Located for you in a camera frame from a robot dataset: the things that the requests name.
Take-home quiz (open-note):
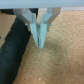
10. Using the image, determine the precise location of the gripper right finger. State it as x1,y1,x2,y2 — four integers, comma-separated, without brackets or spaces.
39,8,62,50

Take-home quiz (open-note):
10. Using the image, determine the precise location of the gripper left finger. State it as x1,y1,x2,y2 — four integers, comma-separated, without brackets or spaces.
13,8,42,50

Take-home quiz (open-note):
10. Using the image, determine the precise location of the black drawer handle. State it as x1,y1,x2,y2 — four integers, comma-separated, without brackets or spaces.
0,14,35,84

